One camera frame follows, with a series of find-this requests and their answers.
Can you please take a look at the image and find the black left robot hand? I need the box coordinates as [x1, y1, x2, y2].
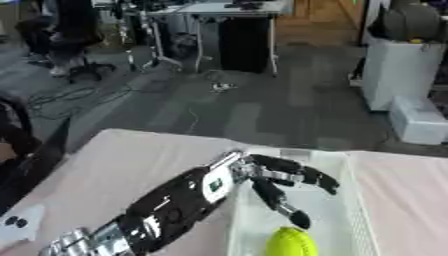
[241, 153, 342, 231]

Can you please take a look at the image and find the white foam box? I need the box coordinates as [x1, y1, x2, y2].
[388, 95, 448, 146]

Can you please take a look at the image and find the yellow green ball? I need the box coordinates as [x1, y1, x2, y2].
[264, 226, 321, 256]

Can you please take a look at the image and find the white plastic basket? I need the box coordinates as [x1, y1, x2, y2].
[225, 148, 384, 256]

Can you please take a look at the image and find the small white floor object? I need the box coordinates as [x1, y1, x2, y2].
[210, 81, 238, 93]

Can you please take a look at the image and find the black computer tower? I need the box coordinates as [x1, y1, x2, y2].
[217, 16, 273, 74]

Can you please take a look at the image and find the white cabinet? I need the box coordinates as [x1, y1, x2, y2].
[360, 35, 448, 112]

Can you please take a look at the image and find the white desk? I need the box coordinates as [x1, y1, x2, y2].
[122, 0, 289, 77]

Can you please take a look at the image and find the black office chair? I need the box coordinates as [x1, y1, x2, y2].
[61, 54, 119, 85]

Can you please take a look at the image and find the dark grey round object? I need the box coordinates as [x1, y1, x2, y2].
[379, 1, 447, 43]

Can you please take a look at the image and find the person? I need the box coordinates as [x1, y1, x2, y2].
[14, 0, 112, 78]

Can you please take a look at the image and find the white sheet with black dots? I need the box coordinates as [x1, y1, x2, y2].
[0, 203, 48, 250]

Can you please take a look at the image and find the black floor cable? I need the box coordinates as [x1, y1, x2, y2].
[26, 84, 137, 121]

